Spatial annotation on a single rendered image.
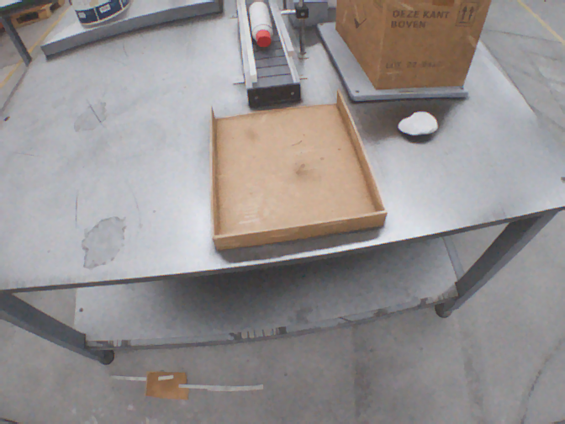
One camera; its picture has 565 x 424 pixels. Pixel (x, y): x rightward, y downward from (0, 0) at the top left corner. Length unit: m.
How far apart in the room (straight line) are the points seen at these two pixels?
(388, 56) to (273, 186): 0.35
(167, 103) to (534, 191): 0.81
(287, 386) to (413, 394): 0.46
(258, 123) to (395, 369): 1.01
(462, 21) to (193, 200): 0.63
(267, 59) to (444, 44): 0.39
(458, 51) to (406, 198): 0.37
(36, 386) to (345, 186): 1.51
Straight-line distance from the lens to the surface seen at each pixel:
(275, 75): 0.76
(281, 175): 0.62
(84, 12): 1.35
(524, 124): 0.92
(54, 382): 1.67
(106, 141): 0.81
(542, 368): 1.66
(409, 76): 0.80
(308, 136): 0.68
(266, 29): 0.86
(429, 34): 0.76
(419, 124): 0.71
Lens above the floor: 1.31
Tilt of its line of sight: 57 degrees down
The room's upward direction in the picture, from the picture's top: 5 degrees counter-clockwise
